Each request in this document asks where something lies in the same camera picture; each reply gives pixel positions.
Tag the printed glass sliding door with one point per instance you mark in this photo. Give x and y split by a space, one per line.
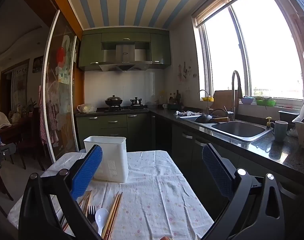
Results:
63 92

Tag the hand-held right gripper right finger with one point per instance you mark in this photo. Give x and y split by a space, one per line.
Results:
216 170

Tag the dark sauce bottles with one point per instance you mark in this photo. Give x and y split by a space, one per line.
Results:
175 98

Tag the floral white tablecloth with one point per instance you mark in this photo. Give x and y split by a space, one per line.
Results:
152 200

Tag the wall stickers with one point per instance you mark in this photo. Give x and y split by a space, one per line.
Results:
184 71

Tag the green upper cabinets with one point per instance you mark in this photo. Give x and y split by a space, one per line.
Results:
90 47

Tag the black plastic box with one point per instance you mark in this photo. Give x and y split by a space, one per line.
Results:
288 117

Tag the wooden cutting board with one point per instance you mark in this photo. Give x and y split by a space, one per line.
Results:
221 100

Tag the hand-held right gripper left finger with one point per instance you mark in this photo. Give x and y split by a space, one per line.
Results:
87 170

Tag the dark wooden dining chair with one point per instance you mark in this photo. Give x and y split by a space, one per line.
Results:
29 140

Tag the kitchen window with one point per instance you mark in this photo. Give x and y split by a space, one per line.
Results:
266 55

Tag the dark pan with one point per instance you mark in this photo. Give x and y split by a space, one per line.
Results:
204 118

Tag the white plastic bag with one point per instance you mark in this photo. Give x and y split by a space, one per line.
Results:
86 108

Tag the steel kitchen sink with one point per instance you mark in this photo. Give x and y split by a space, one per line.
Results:
238 128

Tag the green bowl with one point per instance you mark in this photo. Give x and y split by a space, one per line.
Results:
266 102

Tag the steel range hood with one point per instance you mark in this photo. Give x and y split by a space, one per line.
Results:
125 57

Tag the grey mug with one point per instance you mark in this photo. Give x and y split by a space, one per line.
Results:
279 131

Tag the crumpled dish cloth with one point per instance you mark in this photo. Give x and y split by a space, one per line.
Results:
184 113

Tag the yellow soap dispenser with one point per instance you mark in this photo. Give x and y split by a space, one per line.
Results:
268 122

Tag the white lace food cover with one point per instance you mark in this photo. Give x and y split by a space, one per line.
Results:
1 121

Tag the black wok with lid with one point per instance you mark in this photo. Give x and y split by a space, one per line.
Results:
113 101

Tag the white plastic spoon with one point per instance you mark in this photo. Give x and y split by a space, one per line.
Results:
101 217

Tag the blue bowl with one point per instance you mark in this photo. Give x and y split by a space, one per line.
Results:
247 100

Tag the tall steel faucet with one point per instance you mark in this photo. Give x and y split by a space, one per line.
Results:
233 95

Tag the small curved faucet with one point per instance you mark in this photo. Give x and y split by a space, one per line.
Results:
207 102

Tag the black fork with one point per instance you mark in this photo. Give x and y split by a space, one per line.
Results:
91 212

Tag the white plastic utensil holder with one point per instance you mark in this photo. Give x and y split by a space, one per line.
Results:
114 160

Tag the yellow bowl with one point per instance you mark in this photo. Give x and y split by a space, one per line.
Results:
207 99

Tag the black gas stove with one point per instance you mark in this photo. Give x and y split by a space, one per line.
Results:
122 108

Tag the red checked apron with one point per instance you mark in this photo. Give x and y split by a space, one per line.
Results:
45 120

